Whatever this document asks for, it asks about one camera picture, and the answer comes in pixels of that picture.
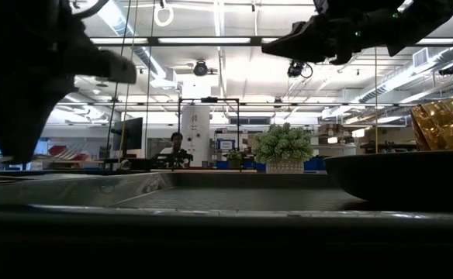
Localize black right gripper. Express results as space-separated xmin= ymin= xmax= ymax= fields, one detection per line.
xmin=261 ymin=0 xmax=406 ymax=65

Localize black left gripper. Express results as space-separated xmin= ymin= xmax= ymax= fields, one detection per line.
xmin=0 ymin=0 xmax=92 ymax=164

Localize amber glass cup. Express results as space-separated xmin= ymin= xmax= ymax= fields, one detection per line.
xmin=409 ymin=96 xmax=453 ymax=153

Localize black bowl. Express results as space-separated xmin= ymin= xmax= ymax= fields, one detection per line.
xmin=323 ymin=150 xmax=453 ymax=213

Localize silver metal tray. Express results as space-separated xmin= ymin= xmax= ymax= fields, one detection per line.
xmin=0 ymin=170 xmax=453 ymax=237

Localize red bins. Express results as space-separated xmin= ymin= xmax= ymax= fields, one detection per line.
xmin=47 ymin=144 xmax=91 ymax=163

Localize green artificial potted plant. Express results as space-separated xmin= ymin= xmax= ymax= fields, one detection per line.
xmin=251 ymin=122 xmax=315 ymax=175

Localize black monitor on stand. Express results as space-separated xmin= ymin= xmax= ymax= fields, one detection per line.
xmin=111 ymin=116 xmax=144 ymax=159

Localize framed sign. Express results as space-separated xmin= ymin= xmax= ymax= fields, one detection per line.
xmin=216 ymin=138 xmax=237 ymax=153

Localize blue bin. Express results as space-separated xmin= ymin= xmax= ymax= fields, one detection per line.
xmin=243 ymin=160 xmax=267 ymax=172

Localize small potted plant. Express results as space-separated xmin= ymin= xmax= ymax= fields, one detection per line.
xmin=226 ymin=150 xmax=244 ymax=170

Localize white cylindrical column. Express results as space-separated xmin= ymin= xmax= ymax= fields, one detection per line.
xmin=180 ymin=105 xmax=212 ymax=168

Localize distant black robot arms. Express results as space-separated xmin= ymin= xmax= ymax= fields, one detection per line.
xmin=150 ymin=152 xmax=194 ymax=169

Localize person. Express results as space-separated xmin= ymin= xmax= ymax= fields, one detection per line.
xmin=157 ymin=131 xmax=192 ymax=169

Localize black overhead camera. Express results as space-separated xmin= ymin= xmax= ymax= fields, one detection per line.
xmin=286 ymin=59 xmax=314 ymax=79

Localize black overhead frame beam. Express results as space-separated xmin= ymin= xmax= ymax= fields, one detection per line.
xmin=88 ymin=36 xmax=453 ymax=47

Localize black round ceiling camera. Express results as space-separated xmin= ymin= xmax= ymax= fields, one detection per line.
xmin=192 ymin=59 xmax=209 ymax=78

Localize black hanging cable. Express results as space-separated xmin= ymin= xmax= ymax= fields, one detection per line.
xmin=103 ymin=0 xmax=133 ymax=168
xmin=144 ymin=0 xmax=157 ymax=160

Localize black station frame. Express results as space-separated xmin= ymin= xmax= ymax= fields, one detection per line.
xmin=177 ymin=96 xmax=242 ymax=172

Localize yellow hanging cable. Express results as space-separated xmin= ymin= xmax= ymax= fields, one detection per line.
xmin=116 ymin=0 xmax=140 ymax=166

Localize white cable loop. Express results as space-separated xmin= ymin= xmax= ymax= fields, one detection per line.
xmin=153 ymin=1 xmax=175 ymax=28

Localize silver ventilation duct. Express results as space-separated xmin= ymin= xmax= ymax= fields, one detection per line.
xmin=94 ymin=0 xmax=182 ymax=91

